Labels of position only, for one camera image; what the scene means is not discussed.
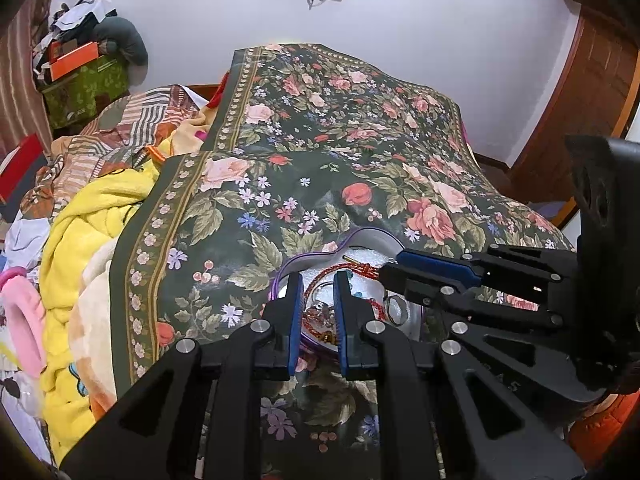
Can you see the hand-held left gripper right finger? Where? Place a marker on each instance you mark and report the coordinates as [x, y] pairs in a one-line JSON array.
[[342, 322]]

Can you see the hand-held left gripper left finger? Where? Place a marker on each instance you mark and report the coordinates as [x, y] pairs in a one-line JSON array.
[[295, 322]]

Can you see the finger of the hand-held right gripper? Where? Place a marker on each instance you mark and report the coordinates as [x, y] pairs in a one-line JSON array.
[[420, 287], [440, 267]]

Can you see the purple heart-shaped tin box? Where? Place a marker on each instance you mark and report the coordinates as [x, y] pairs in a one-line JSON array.
[[365, 246]]

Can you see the person's right forearm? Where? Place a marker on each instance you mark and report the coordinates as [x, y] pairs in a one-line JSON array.
[[615, 425]]

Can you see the wooden baseboard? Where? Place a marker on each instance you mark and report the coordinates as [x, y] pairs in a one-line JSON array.
[[492, 162]]

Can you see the pink bed sheet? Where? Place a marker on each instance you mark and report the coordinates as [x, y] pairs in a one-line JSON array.
[[466, 132]]

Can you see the floral blanket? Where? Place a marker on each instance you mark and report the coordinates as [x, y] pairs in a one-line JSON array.
[[350, 160]]

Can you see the wooden door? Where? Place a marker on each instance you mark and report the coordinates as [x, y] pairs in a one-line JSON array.
[[585, 95]]

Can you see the cream fleece blanket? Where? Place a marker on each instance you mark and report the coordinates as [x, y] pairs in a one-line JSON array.
[[92, 320]]

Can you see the yellow fleece blanket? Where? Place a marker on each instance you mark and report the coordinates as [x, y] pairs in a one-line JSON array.
[[75, 240]]

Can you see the striped patchwork quilt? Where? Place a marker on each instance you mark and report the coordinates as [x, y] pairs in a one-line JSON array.
[[130, 120]]

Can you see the pink cloth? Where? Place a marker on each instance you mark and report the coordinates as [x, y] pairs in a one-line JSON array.
[[25, 320]]

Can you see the green patterned box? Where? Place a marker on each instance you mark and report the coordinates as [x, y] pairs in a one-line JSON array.
[[85, 95]]

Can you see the red box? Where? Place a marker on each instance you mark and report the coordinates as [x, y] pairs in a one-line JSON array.
[[22, 167]]

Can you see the orange box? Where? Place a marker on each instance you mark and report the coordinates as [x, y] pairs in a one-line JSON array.
[[75, 60]]

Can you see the striped pink curtain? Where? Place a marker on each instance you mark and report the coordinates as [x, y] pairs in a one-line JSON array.
[[20, 85]]

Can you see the pile of clothes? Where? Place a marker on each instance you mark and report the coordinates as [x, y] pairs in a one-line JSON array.
[[75, 15]]

